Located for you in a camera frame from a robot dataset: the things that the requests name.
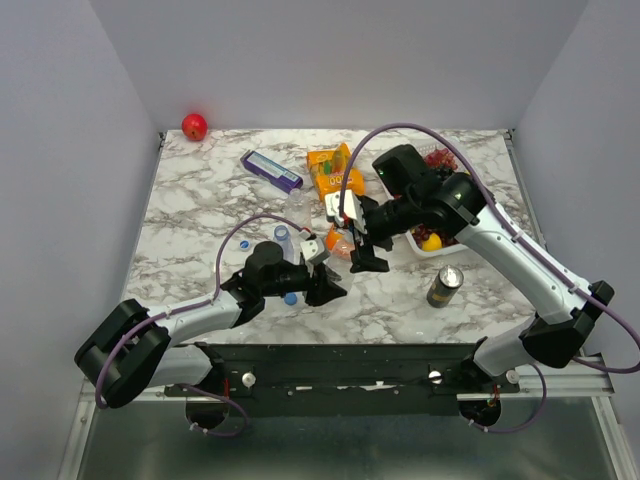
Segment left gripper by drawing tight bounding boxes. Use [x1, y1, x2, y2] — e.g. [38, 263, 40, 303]
[261, 260, 347, 306]

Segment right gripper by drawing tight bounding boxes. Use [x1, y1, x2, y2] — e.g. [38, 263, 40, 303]
[347, 192, 420, 272]

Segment clear small plastic bottle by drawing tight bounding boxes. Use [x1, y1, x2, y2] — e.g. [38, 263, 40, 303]
[331, 236, 355, 262]

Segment plain blue bottle cap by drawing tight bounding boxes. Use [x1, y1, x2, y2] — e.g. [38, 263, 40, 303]
[284, 293, 297, 306]

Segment blue tinted plastic bottle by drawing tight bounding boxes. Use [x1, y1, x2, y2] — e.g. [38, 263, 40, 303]
[273, 224, 295, 263]

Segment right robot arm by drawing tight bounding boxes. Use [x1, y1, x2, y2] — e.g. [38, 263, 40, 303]
[341, 144, 614, 392]

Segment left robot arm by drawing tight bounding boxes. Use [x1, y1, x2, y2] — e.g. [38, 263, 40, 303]
[74, 241, 347, 408]

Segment clear crushed plastic bottle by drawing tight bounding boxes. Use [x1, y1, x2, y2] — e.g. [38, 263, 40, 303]
[284, 188, 312, 231]

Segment orange razor box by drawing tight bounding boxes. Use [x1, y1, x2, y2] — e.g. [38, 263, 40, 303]
[325, 225, 343, 251]

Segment dark purple grape bunch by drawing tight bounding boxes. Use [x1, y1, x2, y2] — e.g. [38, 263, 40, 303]
[411, 225, 458, 249]

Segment yellow lemon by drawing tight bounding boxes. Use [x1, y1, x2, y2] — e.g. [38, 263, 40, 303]
[421, 233, 443, 252]

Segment black drink can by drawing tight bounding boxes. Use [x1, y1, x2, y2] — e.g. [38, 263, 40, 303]
[426, 265, 464, 308]

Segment orange yellow snack pack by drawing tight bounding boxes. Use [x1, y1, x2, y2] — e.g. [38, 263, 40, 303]
[307, 143, 351, 201]

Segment black grape bunch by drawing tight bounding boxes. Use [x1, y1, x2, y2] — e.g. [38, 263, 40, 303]
[434, 166, 455, 182]

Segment purple rectangular box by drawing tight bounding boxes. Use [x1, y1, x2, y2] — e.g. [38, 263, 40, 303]
[240, 150, 303, 194]

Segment white plastic basket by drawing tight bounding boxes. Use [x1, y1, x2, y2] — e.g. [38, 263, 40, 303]
[406, 141, 466, 259]

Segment red grape bunch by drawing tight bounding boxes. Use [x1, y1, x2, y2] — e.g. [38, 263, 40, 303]
[424, 148, 458, 170]

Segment red apple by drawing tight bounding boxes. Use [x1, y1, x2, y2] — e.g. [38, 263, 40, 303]
[181, 113, 208, 142]

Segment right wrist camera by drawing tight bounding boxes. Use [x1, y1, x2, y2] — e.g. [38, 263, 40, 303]
[324, 189, 365, 231]

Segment black base frame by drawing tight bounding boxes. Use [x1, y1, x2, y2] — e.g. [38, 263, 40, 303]
[196, 342, 519, 419]

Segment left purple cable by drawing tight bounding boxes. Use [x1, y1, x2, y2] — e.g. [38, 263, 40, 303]
[94, 213, 314, 410]

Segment purple cable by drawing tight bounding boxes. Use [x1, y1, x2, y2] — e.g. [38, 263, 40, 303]
[338, 122, 640, 375]
[94, 213, 314, 410]

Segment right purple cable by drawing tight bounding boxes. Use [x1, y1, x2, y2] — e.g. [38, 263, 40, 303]
[338, 122, 640, 375]

